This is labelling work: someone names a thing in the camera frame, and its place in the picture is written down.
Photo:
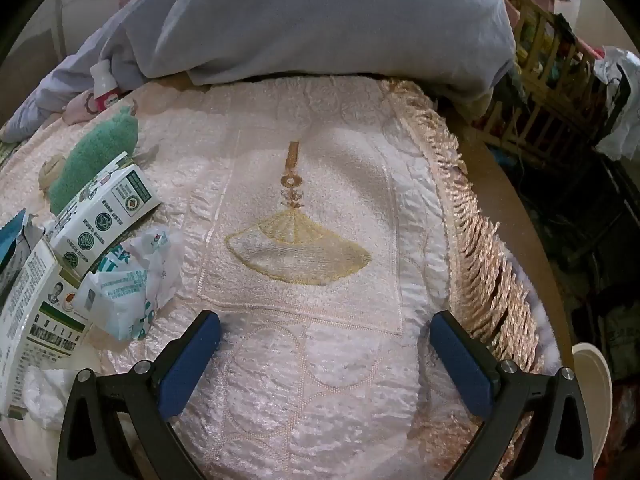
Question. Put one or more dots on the blue torn packet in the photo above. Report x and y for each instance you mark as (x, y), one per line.
(12, 255)

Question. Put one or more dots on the white plastic bag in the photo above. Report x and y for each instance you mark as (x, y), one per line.
(622, 120)

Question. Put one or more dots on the white plastic wrapper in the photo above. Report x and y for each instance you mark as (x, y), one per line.
(130, 285)

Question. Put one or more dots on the person in grey sweatshirt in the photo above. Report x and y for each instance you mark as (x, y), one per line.
(300, 25)

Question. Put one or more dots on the brown wooden bed board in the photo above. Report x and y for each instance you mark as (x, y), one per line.
(500, 185)

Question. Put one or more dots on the white plastic bucket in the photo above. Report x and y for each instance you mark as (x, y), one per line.
(595, 385)

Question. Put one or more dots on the white carton with green labels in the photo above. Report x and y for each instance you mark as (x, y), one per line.
(100, 220)

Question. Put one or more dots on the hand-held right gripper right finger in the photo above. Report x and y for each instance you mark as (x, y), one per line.
(460, 360)

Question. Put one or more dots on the wooden crib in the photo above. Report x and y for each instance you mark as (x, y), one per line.
(540, 85)

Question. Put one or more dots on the white tissue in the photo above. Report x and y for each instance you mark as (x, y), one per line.
(42, 395)

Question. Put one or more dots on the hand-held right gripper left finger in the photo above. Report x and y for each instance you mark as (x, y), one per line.
(190, 360)

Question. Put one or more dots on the pink printed cloth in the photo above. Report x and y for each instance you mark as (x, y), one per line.
(75, 110)

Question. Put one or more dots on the tall white medicine box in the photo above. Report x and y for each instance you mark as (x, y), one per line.
(35, 330)

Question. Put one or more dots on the small bottle with pink label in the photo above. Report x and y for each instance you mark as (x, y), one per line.
(102, 85)

